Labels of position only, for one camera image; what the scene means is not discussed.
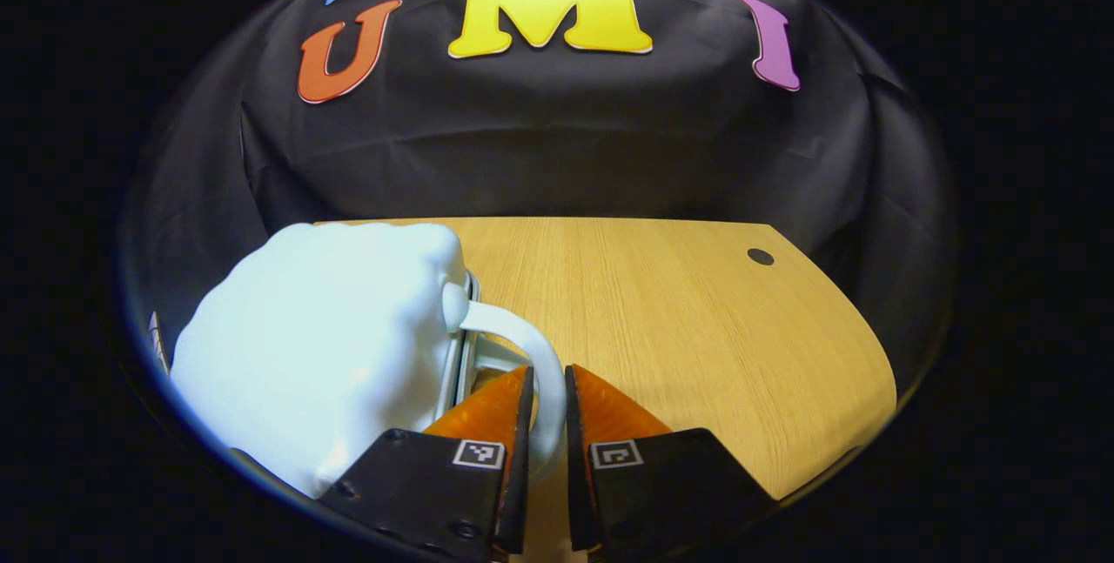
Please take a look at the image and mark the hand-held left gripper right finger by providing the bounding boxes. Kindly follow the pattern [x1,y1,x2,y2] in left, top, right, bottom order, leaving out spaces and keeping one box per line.
[563,363,782,560]

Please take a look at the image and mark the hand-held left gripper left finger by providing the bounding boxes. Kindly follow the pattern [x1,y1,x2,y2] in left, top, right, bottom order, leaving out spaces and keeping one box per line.
[316,364,537,563]

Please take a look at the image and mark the light blue suitcase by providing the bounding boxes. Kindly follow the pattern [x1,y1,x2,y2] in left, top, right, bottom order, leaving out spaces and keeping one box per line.
[169,221,569,500]

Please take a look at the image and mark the black backdrop cloth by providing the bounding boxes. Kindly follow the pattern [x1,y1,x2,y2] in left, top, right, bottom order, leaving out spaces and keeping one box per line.
[117,0,958,390]

